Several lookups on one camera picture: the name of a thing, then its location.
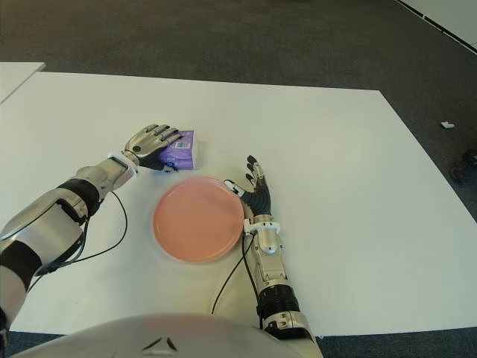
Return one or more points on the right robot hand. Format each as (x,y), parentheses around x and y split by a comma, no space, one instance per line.
(261,199)

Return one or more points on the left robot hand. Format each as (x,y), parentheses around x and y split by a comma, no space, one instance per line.
(143,145)

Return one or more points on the purple tissue paper pack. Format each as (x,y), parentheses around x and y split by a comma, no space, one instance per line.
(182,153)

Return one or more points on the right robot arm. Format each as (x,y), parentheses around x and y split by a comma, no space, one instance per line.
(270,257)

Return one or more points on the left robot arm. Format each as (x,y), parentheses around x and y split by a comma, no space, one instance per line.
(56,223)

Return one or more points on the pink round plate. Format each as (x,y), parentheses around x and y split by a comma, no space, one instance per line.
(199,220)

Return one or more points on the white side table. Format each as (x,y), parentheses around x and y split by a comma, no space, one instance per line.
(16,76)

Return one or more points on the silver robot torso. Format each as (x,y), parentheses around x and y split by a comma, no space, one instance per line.
(149,335)

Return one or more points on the small white floor object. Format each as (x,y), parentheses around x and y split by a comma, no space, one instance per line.
(447,125)

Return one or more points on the dark shoe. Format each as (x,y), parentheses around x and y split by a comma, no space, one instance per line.
(466,166)

